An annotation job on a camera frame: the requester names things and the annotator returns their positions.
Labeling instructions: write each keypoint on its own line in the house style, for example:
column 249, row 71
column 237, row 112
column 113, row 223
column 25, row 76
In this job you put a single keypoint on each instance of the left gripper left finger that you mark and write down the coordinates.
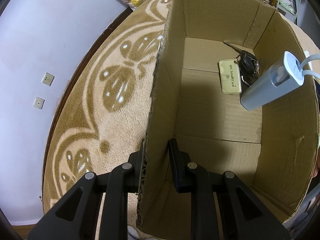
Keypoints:
column 95, row 206

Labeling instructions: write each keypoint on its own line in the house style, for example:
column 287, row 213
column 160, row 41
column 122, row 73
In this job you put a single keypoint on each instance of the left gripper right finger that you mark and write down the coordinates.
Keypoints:
column 221, row 205

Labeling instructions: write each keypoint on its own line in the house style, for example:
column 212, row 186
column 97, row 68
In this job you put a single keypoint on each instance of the brown cardboard box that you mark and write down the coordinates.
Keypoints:
column 272, row 149

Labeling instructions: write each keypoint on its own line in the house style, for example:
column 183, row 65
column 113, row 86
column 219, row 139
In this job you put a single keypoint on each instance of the gold NFC smart card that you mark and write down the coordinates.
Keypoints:
column 230, row 76

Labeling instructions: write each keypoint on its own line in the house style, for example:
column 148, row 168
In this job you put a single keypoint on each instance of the light blue flashlight with strap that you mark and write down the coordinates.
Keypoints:
column 286, row 75

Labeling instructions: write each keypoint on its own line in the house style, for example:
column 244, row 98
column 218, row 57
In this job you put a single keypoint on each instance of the black car key bunch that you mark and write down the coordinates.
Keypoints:
column 248, row 65

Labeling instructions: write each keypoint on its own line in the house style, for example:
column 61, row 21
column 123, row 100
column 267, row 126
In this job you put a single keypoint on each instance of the beige patterned carpet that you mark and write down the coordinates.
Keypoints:
column 106, row 114

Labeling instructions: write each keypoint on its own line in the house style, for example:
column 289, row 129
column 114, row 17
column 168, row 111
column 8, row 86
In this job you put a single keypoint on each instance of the white metal trolley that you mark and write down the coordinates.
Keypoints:
column 289, row 9

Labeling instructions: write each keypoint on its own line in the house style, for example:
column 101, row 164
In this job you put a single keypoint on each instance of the lower wall socket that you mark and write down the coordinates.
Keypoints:
column 38, row 103

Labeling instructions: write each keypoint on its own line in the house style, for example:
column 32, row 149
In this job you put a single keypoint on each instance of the wall socket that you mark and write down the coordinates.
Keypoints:
column 48, row 79
column 38, row 103

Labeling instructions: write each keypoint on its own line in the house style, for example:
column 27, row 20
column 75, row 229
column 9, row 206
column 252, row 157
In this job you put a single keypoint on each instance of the upper wall socket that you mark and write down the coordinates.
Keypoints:
column 48, row 79

